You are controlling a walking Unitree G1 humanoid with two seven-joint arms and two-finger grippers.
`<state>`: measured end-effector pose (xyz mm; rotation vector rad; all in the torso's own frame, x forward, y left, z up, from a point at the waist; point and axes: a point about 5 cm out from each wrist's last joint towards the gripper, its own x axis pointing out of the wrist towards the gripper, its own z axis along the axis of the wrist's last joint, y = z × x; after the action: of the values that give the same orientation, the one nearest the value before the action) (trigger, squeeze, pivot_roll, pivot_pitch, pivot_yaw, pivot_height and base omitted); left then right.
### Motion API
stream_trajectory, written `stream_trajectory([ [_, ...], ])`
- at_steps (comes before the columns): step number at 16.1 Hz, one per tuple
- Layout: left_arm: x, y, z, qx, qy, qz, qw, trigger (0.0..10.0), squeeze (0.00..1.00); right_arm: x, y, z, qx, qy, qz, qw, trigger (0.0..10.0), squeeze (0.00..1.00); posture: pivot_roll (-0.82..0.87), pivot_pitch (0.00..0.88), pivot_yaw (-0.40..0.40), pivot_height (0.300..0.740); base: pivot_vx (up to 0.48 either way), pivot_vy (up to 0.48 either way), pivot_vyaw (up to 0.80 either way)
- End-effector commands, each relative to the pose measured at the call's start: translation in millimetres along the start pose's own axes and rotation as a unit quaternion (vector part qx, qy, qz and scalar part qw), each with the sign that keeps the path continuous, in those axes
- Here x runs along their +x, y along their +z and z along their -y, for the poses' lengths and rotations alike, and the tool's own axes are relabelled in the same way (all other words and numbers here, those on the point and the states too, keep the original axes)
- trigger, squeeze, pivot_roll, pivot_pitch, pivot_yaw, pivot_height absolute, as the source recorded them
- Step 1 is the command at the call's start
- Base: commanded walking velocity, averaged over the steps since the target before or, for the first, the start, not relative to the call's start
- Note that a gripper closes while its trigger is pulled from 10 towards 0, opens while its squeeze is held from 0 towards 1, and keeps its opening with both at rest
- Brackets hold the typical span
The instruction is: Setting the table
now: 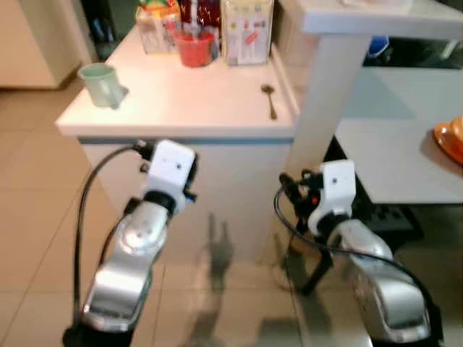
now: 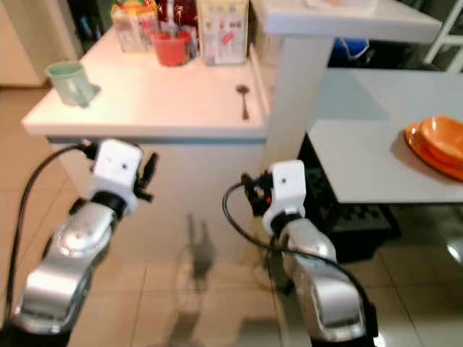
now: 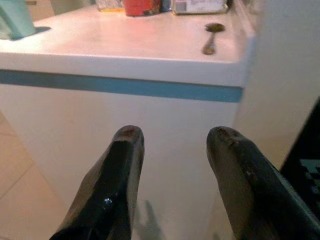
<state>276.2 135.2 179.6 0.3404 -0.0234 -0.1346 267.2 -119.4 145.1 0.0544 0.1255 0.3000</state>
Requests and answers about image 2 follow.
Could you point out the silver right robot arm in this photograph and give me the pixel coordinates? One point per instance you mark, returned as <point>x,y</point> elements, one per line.
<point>325,289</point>

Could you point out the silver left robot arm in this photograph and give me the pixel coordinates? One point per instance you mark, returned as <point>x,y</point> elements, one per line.
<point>61,264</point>

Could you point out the white counter cabinet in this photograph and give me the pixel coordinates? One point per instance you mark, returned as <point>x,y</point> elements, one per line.
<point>159,101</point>

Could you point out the metal spoon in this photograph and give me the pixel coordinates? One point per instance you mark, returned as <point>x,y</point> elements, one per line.
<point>243,90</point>

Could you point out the grey dining table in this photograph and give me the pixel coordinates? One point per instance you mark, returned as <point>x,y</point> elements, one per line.
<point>369,144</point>

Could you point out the pale green mug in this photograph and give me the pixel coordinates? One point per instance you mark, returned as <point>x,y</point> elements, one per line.
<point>69,82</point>

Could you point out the red plastic cup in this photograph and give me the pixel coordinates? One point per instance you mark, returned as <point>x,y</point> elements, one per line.
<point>171,49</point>

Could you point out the orange snack package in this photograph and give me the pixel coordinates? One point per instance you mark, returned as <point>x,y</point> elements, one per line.
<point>132,25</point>

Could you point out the white printed carton box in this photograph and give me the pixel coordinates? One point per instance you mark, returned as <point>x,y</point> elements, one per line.
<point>221,32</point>

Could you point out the dark red snack bag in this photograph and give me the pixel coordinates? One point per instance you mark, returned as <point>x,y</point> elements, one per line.
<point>182,14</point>

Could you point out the orange plate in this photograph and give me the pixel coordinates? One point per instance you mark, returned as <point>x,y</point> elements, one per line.
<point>423,155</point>

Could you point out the blue container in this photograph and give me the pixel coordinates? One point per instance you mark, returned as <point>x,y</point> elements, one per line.
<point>351,48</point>

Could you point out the cream cupboard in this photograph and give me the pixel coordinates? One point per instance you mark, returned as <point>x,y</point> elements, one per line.
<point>18,50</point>

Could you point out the orange bowl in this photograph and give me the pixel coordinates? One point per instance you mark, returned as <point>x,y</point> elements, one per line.
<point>445,137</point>

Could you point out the white chair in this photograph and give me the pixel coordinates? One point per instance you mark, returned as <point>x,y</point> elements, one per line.
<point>447,36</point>

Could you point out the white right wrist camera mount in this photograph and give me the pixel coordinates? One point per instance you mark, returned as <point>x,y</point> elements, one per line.
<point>286,189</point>

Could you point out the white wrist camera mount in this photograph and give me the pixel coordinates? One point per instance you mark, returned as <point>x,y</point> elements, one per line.
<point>286,189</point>
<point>118,166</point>

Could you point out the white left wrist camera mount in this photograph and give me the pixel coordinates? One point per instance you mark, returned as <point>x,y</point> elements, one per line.
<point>118,166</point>

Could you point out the white raised shelf with post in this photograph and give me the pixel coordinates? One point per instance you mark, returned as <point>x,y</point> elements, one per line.
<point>296,79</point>

